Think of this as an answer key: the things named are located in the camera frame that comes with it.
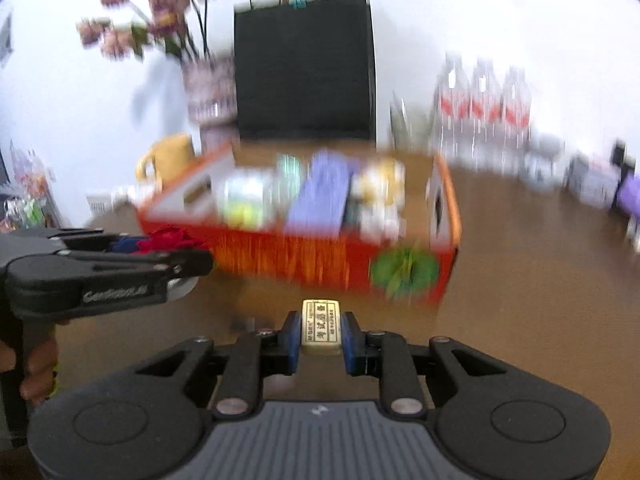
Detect purple packet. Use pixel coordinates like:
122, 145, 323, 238
617, 175, 640, 217

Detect purple fabric pouch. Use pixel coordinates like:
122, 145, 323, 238
285, 150, 358, 237

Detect small grey box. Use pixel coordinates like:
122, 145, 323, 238
567, 152, 621, 207

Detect black paper bag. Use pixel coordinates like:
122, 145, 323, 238
234, 0, 377, 142

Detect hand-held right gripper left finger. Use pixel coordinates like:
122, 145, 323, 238
135, 310, 303, 417

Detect white and tan plush toy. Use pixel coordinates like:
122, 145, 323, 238
350, 159, 407, 242

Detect yellow mug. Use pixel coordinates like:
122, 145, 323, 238
136, 133, 197, 182

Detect dried pink flower bouquet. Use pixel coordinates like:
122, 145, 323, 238
76, 0, 226, 61

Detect red cardboard box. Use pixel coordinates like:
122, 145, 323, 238
136, 142, 462, 307

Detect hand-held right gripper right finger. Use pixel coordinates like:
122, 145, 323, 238
341, 311, 508, 417

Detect beige labelled eraser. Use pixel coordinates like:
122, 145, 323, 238
301, 299, 343, 357

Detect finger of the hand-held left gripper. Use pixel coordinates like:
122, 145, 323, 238
57, 249, 215, 283
45, 228, 139, 254

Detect clear drinking glass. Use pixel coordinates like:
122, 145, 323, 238
390, 92, 433, 153

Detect red label water bottle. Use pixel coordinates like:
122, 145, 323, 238
467, 60, 503, 167
497, 67, 532, 172
434, 55, 473, 162

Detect clear cotton swab box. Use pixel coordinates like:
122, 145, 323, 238
215, 169, 278, 218

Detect white sign board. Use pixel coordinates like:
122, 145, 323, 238
87, 192, 115, 214

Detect iridescent plastic bag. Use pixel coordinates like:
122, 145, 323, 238
275, 155, 308, 207

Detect red fabric flower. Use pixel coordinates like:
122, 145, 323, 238
137, 226, 208, 254

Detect white robot figurine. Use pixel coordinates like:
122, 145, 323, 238
522, 135, 566, 189

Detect colourful packets on shelf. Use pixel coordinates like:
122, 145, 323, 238
0, 142, 57, 232

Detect person's left hand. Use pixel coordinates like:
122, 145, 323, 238
0, 335, 60, 407

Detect green tissue pack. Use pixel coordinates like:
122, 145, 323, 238
224, 202, 265, 229

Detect small black box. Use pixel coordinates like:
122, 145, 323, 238
612, 140, 640, 172

